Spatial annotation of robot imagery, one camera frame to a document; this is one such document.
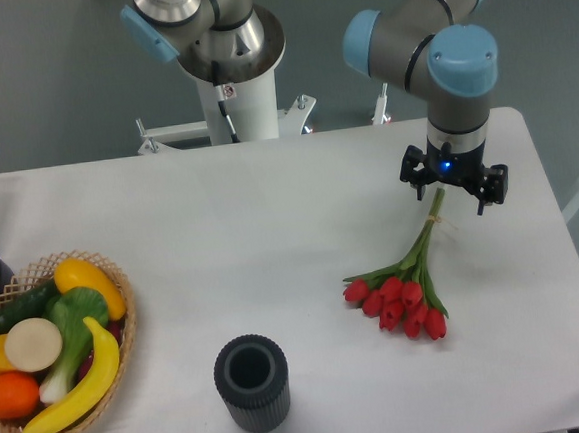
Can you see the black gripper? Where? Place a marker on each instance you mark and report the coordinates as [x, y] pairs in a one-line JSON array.
[[465, 170]]

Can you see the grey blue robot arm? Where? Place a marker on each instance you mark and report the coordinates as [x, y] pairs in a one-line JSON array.
[[425, 47]]

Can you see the red tulip bouquet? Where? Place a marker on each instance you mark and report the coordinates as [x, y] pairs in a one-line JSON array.
[[403, 294]]

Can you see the dark grey ribbed vase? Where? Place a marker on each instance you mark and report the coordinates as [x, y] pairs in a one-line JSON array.
[[251, 376]]

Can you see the yellow banana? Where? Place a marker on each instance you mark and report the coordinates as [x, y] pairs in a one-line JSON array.
[[90, 390]]

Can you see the green leek vegetable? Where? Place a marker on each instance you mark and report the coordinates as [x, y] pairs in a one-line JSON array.
[[67, 314]]

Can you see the woven wicker basket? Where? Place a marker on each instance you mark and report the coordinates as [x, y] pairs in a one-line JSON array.
[[41, 271]]

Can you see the green cucumber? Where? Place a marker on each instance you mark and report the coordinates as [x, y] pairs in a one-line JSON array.
[[30, 304]]

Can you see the beige round mushroom cap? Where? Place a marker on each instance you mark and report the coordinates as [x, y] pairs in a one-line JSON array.
[[33, 345]]

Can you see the orange fruit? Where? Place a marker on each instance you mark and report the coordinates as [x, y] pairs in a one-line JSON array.
[[19, 395]]

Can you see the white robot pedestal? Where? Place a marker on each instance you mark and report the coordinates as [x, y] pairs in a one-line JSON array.
[[234, 76]]

